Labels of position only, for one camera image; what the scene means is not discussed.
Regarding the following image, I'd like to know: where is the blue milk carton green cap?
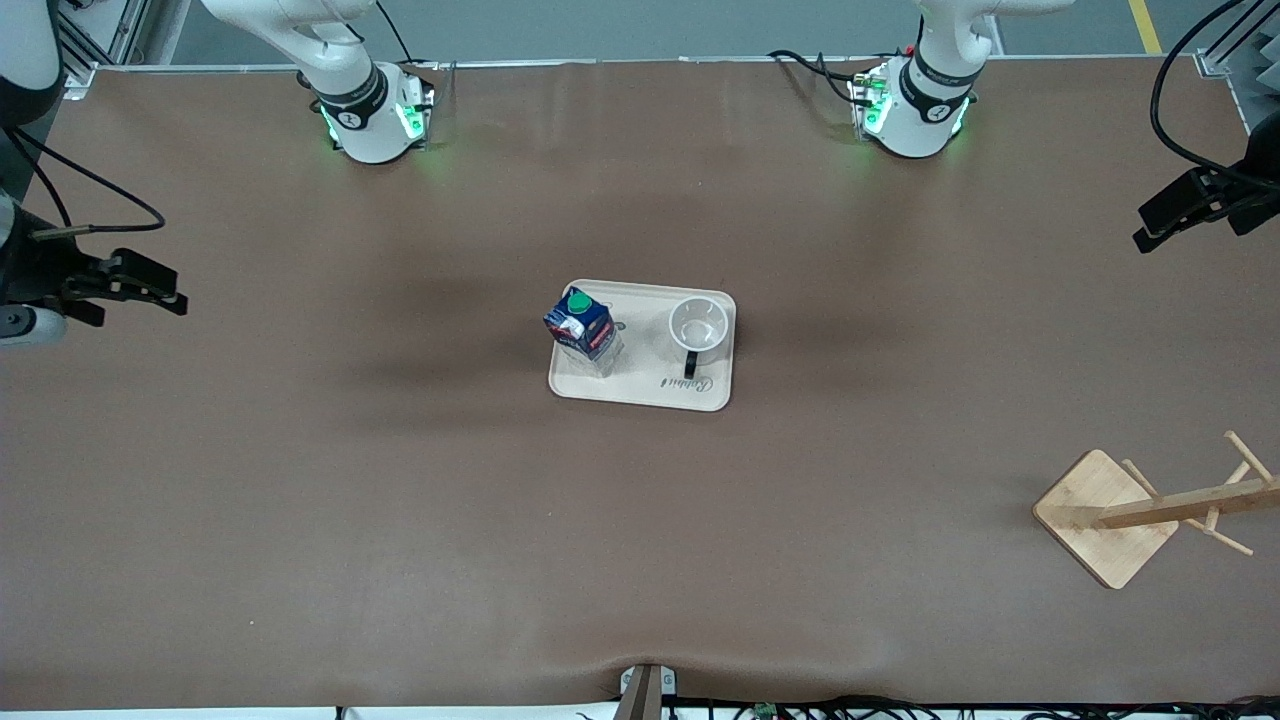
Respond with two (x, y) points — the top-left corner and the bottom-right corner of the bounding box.
(543, 286), (625, 379)

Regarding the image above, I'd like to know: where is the white smiley mug black handle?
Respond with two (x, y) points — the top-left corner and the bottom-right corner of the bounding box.
(668, 297), (730, 380)

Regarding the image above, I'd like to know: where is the white rabbit print tray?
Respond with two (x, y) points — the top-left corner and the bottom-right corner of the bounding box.
(548, 279), (738, 413)

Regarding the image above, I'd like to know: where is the bamboo mug tree stand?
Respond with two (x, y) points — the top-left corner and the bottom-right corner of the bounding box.
(1032, 430), (1280, 591)

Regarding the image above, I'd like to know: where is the brown table cover mat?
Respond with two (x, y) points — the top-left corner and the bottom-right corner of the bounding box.
(0, 57), (1280, 713)

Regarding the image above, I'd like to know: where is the black right arm wrist cable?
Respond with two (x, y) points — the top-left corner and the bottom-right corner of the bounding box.
(8, 125), (167, 241)

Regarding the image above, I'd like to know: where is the black arm wrist cable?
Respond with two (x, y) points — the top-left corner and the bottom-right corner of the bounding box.
(8, 125), (167, 241)
(1150, 0), (1280, 191)

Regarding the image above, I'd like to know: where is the aluminium frame profile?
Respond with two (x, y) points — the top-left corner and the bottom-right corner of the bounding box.
(1195, 40), (1280, 136)
(60, 0), (151, 101)

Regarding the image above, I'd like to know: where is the black left arm wrist cable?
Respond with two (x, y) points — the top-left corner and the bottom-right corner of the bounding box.
(1150, 0), (1280, 191)

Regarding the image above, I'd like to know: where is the black right arm base cable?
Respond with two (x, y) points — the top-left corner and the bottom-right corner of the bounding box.
(375, 0), (446, 71)

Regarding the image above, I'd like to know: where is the black arm base cable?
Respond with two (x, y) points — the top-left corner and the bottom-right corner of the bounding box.
(768, 48), (871, 106)
(375, 0), (446, 71)

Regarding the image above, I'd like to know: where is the black left arm base cable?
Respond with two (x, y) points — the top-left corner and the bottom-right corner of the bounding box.
(768, 48), (871, 106)

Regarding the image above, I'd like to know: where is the grey metal camera bracket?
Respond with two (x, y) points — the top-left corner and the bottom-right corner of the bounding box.
(617, 663), (678, 720)

